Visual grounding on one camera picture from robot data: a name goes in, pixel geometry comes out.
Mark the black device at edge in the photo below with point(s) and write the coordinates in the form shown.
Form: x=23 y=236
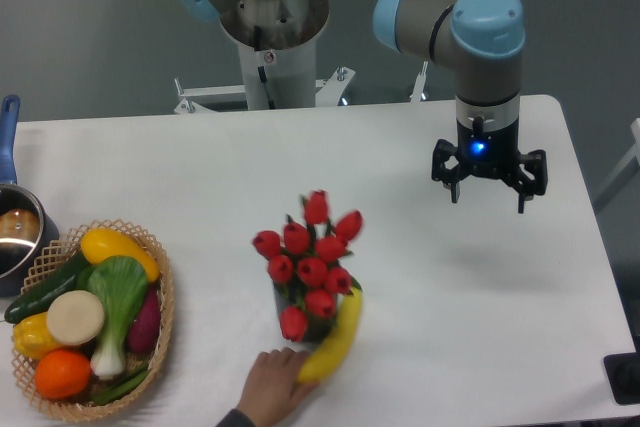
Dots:
x=623 y=376

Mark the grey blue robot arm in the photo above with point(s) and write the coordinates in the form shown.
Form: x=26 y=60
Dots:
x=481 y=43

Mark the dark flower vase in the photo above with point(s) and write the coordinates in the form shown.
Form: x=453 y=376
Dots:
x=297 y=324

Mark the person's hand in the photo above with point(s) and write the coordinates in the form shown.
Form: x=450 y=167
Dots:
x=272 y=391

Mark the purple sweet potato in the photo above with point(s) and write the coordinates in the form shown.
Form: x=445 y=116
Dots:
x=143 y=334

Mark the dark green cucumber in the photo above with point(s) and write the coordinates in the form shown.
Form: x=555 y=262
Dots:
x=39 y=298

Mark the yellow banana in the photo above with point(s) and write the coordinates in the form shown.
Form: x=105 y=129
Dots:
x=327 y=358

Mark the woven wicker basket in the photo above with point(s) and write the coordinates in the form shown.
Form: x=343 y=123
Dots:
x=80 y=408

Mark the beige round bun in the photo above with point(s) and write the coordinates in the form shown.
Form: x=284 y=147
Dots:
x=75 y=318

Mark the white frame at right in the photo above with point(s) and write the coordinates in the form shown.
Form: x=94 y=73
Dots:
x=620 y=175

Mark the yellow squash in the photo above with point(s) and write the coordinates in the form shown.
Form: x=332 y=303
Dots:
x=99 y=244

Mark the green bok choy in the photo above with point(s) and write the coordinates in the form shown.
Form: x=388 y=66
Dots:
x=120 y=283

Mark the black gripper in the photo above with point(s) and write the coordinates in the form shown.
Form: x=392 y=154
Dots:
x=491 y=155

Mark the grey sleeved forearm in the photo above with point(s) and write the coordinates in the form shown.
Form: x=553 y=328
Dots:
x=235 y=418

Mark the green scallion stalks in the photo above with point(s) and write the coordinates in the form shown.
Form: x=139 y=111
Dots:
x=122 y=387

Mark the yellow bell pepper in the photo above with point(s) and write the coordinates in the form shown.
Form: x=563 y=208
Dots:
x=32 y=338

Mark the red tulip bouquet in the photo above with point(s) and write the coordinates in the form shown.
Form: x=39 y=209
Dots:
x=309 y=253

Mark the white metal robot stand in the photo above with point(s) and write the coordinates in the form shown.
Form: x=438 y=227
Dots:
x=283 y=79

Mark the blue handled saucepan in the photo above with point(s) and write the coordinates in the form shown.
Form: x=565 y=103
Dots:
x=26 y=228

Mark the orange fruit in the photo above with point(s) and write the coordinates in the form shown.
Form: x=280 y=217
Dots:
x=61 y=374

